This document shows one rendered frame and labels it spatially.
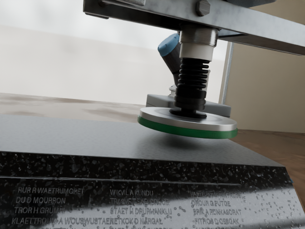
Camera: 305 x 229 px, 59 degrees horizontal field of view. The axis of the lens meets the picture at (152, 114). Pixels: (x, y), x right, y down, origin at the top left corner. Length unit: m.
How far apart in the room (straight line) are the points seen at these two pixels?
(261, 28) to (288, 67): 6.90
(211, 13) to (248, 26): 0.10
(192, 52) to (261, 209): 0.31
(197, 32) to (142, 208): 0.35
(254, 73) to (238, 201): 6.45
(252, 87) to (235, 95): 0.49
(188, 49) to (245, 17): 0.13
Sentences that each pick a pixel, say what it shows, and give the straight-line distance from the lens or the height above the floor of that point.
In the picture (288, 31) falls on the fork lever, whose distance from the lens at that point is 0.72.
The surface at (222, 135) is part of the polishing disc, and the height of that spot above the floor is 0.86.
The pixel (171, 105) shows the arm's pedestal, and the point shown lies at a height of 0.83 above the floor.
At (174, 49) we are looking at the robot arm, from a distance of 1.55.
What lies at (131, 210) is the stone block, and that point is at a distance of 0.40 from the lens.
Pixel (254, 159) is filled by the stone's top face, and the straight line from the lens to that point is 0.55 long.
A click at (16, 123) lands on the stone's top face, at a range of 0.63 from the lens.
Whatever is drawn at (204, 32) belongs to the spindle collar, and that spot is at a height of 1.06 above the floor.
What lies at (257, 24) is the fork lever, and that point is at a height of 1.09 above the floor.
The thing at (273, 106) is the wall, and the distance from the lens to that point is 7.34.
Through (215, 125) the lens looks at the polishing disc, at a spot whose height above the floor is 0.88.
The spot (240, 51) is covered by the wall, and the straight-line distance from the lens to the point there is 6.61.
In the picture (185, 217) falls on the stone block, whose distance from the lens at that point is 0.42.
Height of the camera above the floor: 0.96
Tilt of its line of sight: 8 degrees down
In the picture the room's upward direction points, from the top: 7 degrees clockwise
